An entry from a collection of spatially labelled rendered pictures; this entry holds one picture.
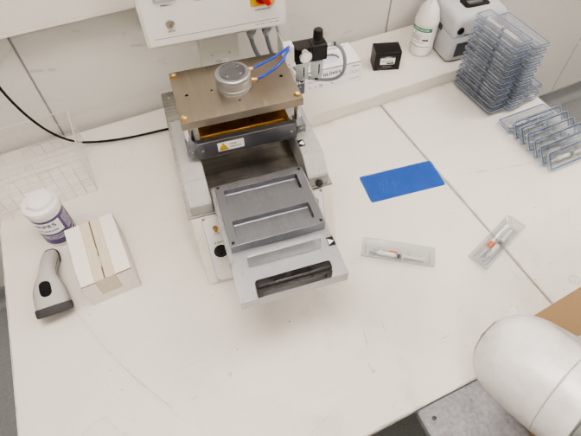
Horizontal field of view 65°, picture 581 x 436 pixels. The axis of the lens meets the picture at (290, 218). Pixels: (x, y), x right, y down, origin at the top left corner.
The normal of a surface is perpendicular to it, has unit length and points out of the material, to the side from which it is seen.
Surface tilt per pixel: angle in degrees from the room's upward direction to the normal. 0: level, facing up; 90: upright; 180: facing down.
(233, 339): 0
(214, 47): 90
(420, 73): 0
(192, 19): 90
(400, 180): 0
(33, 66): 90
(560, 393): 34
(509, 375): 53
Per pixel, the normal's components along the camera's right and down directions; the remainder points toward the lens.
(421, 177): -0.01, -0.58
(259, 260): 0.29, 0.77
